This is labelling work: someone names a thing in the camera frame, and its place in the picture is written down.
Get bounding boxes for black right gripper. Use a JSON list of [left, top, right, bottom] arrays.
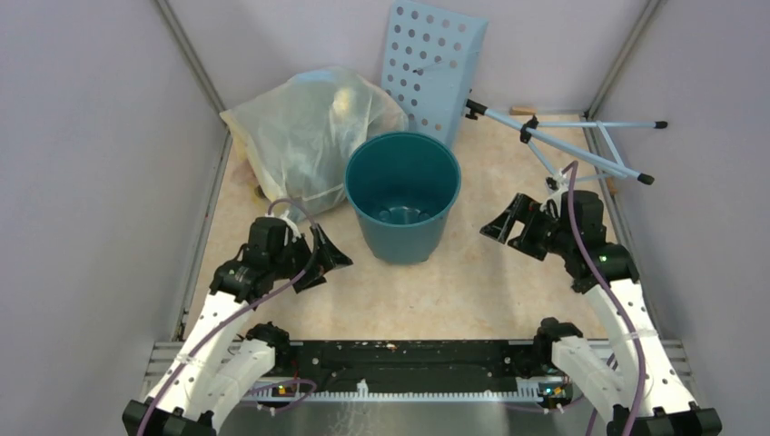
[[480, 193, 575, 261]]

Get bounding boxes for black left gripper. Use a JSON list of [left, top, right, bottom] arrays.
[[270, 223, 351, 292]]

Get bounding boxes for translucent white plastic bag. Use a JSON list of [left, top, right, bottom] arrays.
[[220, 66, 409, 221]]

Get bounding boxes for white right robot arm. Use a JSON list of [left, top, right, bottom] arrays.
[[480, 190, 723, 435]]

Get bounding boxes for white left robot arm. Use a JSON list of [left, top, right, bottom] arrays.
[[122, 215, 352, 435]]

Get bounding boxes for teal plastic trash bin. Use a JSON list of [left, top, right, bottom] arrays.
[[343, 132, 461, 265]]

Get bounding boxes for light blue folding stand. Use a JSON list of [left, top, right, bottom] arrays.
[[465, 99, 669, 185]]

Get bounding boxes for small wooden block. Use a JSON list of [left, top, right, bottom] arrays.
[[509, 106, 538, 116]]

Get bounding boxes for light blue perforated panel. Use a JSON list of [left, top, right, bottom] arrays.
[[380, 1, 489, 148]]

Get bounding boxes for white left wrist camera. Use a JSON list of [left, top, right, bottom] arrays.
[[278, 213, 302, 242]]

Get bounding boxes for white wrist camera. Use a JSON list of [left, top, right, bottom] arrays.
[[546, 167, 572, 206], [278, 213, 302, 242]]

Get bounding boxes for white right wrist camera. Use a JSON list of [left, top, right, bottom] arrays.
[[546, 167, 572, 206]]

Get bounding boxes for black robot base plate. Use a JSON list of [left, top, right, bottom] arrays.
[[265, 340, 577, 399]]

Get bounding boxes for white toothed cable rail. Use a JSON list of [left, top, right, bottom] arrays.
[[240, 381, 560, 405]]

